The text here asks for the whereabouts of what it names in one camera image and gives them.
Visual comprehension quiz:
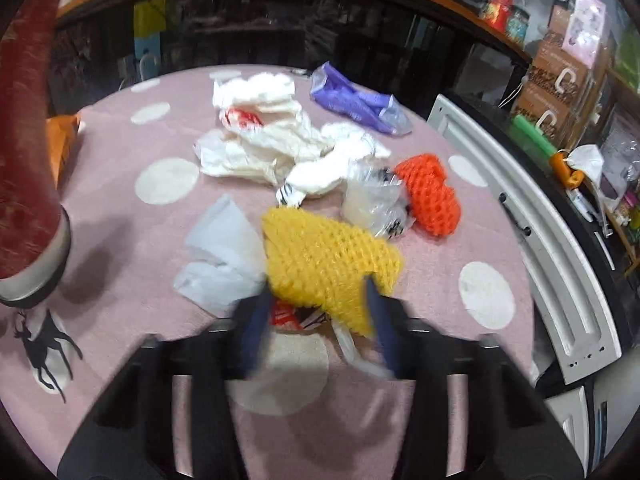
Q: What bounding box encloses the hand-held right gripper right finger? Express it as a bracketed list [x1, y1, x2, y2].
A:
[362, 277, 586, 480]

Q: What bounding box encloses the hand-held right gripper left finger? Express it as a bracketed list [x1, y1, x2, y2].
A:
[57, 290, 276, 480]

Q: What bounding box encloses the yellow foam net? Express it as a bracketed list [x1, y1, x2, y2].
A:
[261, 206, 405, 337]

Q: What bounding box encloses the red white wrapper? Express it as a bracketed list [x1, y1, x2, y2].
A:
[270, 300, 331, 333]

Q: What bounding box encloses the thin white plastic strip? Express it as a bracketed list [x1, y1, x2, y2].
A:
[332, 322, 396, 378]

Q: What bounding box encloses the translucent white plastic bag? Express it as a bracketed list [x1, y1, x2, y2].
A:
[172, 194, 268, 317]

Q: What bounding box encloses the clear plastic bag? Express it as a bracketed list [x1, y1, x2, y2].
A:
[342, 160, 413, 238]

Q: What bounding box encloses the orange foam net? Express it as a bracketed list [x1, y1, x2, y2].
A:
[394, 154, 461, 237]

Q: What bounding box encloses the wide white drawer cabinet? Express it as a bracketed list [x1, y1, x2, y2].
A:
[427, 94, 623, 386]

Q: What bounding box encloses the white red-printed plastic bag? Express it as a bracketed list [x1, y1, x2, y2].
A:
[195, 72, 333, 183]

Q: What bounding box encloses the small white drawer cabinet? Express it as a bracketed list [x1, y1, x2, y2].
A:
[545, 385, 596, 466]

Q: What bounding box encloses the orange plastic object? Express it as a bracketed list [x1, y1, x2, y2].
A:
[550, 152, 585, 188]

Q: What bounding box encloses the green foam roll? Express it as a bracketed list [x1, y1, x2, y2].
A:
[510, 114, 557, 160]

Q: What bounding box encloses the orange packet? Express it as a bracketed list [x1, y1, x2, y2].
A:
[46, 114, 82, 186]

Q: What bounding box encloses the brown cardboard box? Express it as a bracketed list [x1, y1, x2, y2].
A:
[515, 82, 571, 136]
[537, 35, 596, 91]

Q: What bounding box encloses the red fuzzy cylinder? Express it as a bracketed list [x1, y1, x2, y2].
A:
[0, 0, 73, 308]

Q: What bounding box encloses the yellow blue poster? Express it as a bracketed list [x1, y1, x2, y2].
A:
[132, 0, 168, 78]

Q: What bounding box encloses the teal tin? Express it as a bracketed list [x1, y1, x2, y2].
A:
[506, 6, 531, 43]

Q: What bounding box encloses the red tin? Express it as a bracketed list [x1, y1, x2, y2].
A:
[482, 0, 513, 31]

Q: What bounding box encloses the pink card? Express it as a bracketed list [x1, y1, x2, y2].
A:
[562, 0, 607, 68]

